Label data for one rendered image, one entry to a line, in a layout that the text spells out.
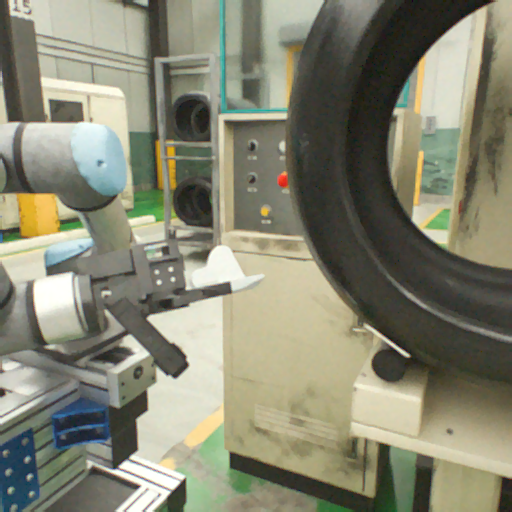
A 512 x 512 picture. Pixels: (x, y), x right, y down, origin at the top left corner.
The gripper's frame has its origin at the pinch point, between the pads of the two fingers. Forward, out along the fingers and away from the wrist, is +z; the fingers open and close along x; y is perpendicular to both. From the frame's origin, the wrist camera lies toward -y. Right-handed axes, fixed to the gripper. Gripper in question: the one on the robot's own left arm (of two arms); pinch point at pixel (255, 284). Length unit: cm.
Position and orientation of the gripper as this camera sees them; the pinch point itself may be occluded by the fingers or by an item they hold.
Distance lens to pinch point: 58.0
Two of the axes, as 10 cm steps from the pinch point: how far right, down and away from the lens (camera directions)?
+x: -2.0, 0.9, 9.7
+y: -2.2, -9.8, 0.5
